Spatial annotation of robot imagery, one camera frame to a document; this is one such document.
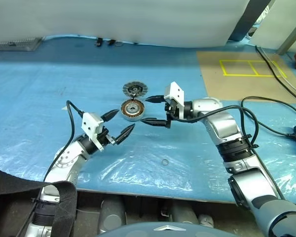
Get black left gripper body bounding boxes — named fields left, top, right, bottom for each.
left=97, top=125, right=118, bottom=147

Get dark grey post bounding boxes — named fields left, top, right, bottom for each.
left=228, top=0, right=272, bottom=42

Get grey rounded cylinder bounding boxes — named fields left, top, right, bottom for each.
left=100, top=195, right=127, bottom=234
left=168, top=201, right=200, bottom=224

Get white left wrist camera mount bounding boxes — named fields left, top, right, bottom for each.
left=81, top=112, right=107, bottom=152

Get grey metal grate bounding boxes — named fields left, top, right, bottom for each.
left=0, top=37, right=44, bottom=52

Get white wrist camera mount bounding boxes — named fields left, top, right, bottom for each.
left=163, top=81, right=185, bottom=119
left=81, top=112, right=107, bottom=152

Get grey translucent hose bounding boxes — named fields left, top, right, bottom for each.
left=258, top=46, right=296, bottom=96

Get black webbing strap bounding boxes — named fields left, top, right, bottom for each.
left=0, top=165, right=78, bottom=237

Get thin black power cable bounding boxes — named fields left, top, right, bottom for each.
left=241, top=95, right=296, bottom=139

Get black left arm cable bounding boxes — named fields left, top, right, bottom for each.
left=43, top=100, right=86, bottom=183

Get thick black cable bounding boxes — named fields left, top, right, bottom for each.
left=255, top=45, right=296, bottom=104

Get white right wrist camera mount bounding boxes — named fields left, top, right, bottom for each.
left=163, top=81, right=185, bottom=119

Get silver motor end cover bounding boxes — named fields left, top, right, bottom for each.
left=121, top=81, right=148, bottom=99

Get white foam backdrop sheet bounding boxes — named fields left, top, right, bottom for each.
left=0, top=0, right=252, bottom=48

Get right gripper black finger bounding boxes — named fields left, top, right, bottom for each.
left=140, top=118, right=169, bottom=128
left=145, top=95, right=165, bottom=104

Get grey robot torso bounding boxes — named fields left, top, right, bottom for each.
left=96, top=220, right=240, bottom=237

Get brown cardboard sheet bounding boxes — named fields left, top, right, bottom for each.
left=196, top=50, right=296, bottom=101

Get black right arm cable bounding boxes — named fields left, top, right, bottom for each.
left=171, top=105, right=260, bottom=150

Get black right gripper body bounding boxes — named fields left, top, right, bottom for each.
left=164, top=98, right=179, bottom=129

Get copper-wound motor stator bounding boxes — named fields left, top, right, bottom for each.
left=120, top=97, right=147, bottom=122

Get aluminium profile bar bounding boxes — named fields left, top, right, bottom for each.
left=277, top=11, right=296, bottom=55

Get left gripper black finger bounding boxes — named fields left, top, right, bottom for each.
left=114, top=123, right=136, bottom=145
left=100, top=110, right=119, bottom=122

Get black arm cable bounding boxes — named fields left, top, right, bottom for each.
left=43, top=100, right=86, bottom=183
left=171, top=105, right=260, bottom=150

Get blue foam sheet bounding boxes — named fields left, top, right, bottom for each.
left=0, top=34, right=296, bottom=205

